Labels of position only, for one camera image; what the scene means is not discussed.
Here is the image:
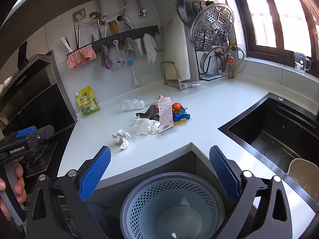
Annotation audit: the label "metal spoon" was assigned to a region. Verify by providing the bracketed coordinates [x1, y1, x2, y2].
[113, 40, 124, 67]

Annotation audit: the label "yellow seasoning pouch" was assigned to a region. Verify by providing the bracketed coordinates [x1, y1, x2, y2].
[75, 86, 100, 118]

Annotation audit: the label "metal cutting board rack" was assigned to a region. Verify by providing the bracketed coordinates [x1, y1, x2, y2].
[161, 61, 184, 92]

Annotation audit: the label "white bottle brush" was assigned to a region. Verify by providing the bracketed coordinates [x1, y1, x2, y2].
[128, 59, 140, 87]

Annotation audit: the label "white tissue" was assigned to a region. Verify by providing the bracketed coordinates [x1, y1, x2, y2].
[132, 118, 160, 136]
[112, 129, 132, 152]

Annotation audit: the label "dark grey wall rack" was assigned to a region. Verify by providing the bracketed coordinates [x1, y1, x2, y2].
[92, 25, 160, 49]

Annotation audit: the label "brown hanging cloth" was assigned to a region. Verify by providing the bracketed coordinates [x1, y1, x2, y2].
[100, 45, 110, 68]

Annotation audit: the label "black gas stove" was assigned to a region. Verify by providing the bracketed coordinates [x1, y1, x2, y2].
[24, 141, 59, 178]

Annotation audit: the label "grey perforated waste basket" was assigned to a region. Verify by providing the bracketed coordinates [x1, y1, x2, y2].
[120, 172, 226, 239]

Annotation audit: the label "printed snack bag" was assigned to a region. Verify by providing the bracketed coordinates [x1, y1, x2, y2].
[155, 95, 175, 133]

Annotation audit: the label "black lid rack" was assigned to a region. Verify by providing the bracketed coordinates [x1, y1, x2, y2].
[198, 37, 231, 81]

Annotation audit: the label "green hose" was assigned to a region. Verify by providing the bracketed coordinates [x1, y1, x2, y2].
[117, 0, 128, 22]

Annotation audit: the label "bundle of white chopsticks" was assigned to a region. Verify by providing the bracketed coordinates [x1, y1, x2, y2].
[60, 37, 73, 54]

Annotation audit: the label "black range hood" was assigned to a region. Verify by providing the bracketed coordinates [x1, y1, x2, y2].
[0, 50, 76, 140]

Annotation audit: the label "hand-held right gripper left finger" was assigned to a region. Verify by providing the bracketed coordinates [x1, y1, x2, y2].
[26, 145, 111, 239]

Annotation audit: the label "metal wall pipe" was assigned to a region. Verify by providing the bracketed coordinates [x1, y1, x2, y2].
[135, 0, 148, 17]
[89, 0, 108, 26]

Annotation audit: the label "clear plastic bag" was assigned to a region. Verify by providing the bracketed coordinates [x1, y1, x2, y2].
[119, 98, 145, 112]

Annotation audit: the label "black cloth piece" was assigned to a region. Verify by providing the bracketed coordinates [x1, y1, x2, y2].
[135, 105, 160, 121]

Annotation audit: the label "yellow gas hose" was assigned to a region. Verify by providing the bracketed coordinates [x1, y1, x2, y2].
[227, 42, 246, 79]

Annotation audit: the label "black sink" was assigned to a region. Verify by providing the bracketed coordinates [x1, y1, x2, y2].
[218, 92, 319, 180]

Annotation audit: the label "wall outlet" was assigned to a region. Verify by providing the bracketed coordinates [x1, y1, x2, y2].
[72, 8, 86, 23]

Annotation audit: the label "black chopsticks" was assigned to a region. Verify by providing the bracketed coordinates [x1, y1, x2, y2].
[74, 25, 81, 49]

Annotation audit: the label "wooden spatula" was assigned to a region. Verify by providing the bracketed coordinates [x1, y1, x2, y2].
[108, 20, 119, 36]

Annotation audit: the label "pink wavy cloth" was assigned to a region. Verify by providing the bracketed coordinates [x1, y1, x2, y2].
[66, 45, 97, 68]

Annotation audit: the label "grey hanging cloth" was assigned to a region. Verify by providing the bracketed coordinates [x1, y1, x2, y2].
[125, 38, 144, 58]

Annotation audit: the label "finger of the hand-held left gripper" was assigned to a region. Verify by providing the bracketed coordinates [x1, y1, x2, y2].
[30, 125, 55, 145]
[15, 126, 38, 138]

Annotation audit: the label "blue plastic toy piece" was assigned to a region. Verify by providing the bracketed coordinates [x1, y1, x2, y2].
[174, 107, 191, 123]

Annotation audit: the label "black phone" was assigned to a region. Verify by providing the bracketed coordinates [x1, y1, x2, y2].
[19, 41, 28, 65]

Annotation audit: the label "white hanging cloth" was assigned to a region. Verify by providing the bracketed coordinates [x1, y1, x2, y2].
[143, 33, 157, 65]

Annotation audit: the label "person's left hand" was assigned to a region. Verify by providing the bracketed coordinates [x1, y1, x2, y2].
[0, 156, 26, 221]

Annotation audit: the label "beige plastic bowl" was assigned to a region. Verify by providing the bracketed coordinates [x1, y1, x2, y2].
[287, 158, 317, 202]

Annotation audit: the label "white cutting board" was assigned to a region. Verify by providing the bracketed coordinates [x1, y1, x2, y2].
[159, 17, 191, 80]

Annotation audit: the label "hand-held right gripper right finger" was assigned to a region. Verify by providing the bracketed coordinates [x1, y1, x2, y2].
[209, 145, 293, 239]

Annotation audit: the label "printed glass mug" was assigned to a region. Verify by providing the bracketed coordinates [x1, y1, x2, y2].
[294, 52, 312, 74]

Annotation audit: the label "brown window frame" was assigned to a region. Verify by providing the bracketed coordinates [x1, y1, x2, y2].
[229, 0, 319, 71]

